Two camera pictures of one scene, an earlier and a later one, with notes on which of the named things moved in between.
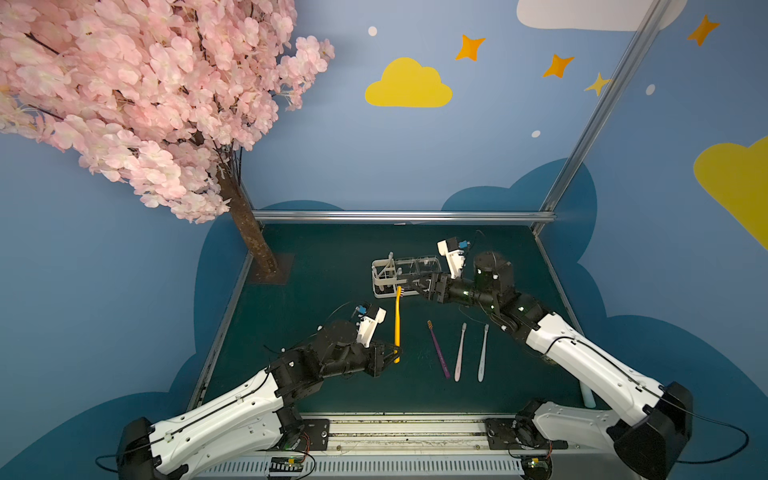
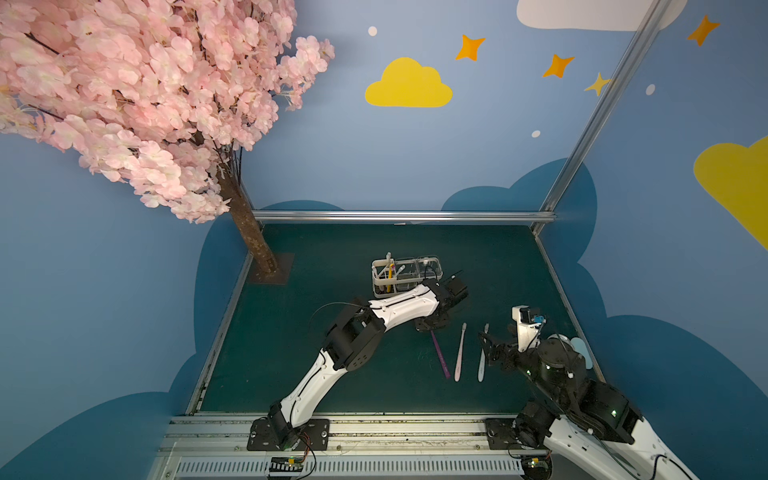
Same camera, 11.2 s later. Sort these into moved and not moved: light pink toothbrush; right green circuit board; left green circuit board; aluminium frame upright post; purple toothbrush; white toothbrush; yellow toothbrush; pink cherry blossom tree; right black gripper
Moved: yellow toothbrush; white toothbrush; right black gripper
Not moved: aluminium frame upright post; right green circuit board; left green circuit board; pink cherry blossom tree; purple toothbrush; light pink toothbrush
